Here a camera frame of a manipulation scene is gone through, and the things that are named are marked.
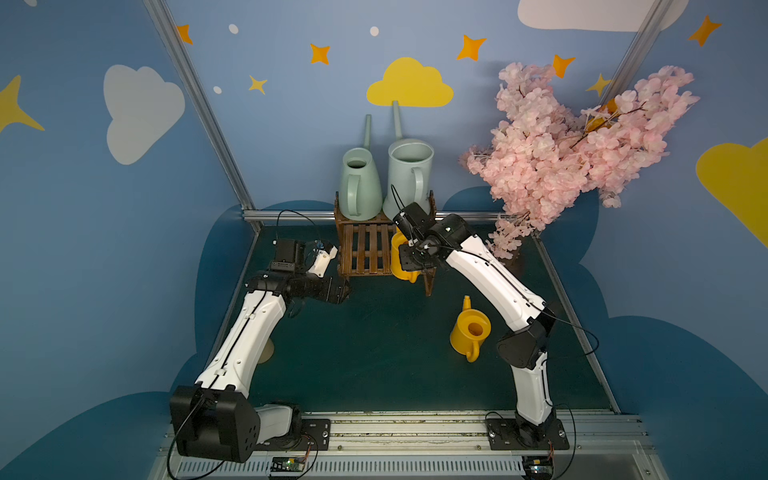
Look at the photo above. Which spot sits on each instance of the brown wooden slatted shelf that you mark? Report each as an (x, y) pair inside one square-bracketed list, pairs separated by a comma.
[(365, 247)]

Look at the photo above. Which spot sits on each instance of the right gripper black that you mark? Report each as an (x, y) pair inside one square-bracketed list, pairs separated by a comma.
[(409, 257)]

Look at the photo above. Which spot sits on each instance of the right circuit board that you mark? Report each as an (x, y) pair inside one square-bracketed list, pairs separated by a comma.
[(537, 468)]

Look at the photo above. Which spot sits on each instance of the circuit board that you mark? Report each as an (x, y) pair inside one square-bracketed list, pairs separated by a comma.
[(288, 465), (537, 468)]

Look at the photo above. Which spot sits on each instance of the mint green watering can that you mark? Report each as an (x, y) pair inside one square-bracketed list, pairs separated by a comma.
[(360, 194)]

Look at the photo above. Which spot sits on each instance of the left circuit board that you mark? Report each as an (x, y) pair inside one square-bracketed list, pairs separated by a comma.
[(288, 465)]

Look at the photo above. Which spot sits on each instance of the yellow watering can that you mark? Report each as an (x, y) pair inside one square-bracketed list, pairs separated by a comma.
[(471, 329), (398, 240)]

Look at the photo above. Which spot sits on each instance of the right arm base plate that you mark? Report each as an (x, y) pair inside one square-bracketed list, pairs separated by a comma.
[(509, 434)]

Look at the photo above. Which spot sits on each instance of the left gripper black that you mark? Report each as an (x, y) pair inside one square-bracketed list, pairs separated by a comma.
[(330, 290)]

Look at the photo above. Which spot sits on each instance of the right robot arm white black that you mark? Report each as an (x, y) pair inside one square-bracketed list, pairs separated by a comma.
[(525, 347)]

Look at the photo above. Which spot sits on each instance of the large pale blue watering can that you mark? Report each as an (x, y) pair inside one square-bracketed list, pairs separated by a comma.
[(409, 169)]

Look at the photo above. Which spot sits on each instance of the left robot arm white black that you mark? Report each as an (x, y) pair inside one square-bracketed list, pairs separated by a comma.
[(213, 418)]

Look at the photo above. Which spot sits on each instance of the pink cherry blossom tree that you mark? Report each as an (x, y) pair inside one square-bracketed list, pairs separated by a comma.
[(543, 156)]

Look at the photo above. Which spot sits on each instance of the aluminium back rail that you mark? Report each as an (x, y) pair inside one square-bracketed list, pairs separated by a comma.
[(329, 216)]

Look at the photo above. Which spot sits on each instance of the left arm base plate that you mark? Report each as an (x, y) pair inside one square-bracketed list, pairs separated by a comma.
[(309, 431)]

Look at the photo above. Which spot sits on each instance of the aluminium front rail frame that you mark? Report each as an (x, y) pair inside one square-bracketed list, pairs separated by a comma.
[(442, 445)]

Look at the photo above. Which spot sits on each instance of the white flower potted plant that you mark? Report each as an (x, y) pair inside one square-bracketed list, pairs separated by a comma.
[(267, 352)]

